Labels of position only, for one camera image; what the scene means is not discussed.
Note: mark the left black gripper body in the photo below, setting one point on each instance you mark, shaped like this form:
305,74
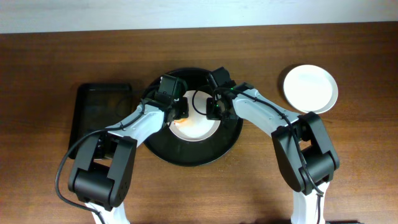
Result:
181,108

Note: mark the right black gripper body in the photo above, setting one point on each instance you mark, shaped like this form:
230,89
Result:
212,108

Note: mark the green yellow sponge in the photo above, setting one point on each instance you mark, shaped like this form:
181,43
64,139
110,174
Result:
179,121

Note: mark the white plate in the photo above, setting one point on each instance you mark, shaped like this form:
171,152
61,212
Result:
304,85
197,127
326,103

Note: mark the white plate bottom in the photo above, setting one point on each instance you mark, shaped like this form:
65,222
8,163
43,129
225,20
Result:
326,103

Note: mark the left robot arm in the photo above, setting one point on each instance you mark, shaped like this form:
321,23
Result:
104,161

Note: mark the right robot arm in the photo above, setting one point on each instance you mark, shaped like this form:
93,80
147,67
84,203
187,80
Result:
305,155

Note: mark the round black tray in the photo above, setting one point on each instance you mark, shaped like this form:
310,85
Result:
172,149

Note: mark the rectangular black tray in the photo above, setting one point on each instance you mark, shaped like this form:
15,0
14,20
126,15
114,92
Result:
99,105

